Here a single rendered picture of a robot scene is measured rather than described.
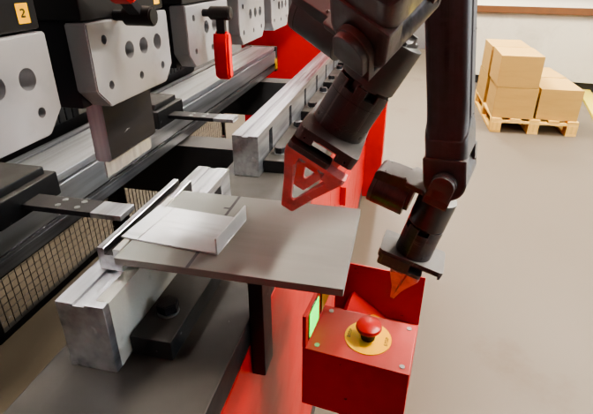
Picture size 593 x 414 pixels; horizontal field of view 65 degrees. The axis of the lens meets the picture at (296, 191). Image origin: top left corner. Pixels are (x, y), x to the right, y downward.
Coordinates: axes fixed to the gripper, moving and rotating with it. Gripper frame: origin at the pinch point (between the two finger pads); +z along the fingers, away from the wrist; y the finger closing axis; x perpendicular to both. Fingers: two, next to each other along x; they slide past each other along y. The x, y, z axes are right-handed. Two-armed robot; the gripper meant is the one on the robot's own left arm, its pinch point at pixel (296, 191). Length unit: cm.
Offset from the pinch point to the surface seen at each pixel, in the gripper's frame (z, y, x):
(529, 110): 20, -372, 137
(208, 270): 9.9, 7.7, -3.6
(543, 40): -30, -553, 155
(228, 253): 9.4, 4.1, -2.8
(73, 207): 20.7, -0.5, -24.1
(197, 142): 37, -60, -28
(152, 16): -10.2, 4.6, -20.2
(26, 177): 22.6, -2.5, -32.9
